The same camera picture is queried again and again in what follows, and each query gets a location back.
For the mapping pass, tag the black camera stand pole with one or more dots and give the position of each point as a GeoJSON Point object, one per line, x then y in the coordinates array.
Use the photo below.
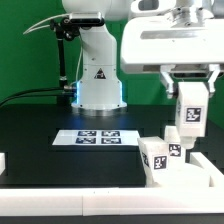
{"type": "Point", "coordinates": [64, 30]}

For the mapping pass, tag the white obstacle fence frame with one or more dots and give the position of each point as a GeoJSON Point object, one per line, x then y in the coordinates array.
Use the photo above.
{"type": "Point", "coordinates": [118, 201]}

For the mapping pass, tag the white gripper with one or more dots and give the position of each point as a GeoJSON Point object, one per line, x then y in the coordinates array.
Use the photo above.
{"type": "Point", "coordinates": [152, 44]}

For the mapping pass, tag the white marker tag plate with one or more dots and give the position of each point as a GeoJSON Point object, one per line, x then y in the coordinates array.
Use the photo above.
{"type": "Point", "coordinates": [96, 137]}

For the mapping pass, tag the black camera on stand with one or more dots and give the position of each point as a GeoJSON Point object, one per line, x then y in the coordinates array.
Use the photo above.
{"type": "Point", "coordinates": [92, 19]}

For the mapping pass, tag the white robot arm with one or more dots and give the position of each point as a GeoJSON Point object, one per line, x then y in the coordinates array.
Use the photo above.
{"type": "Point", "coordinates": [100, 90]}

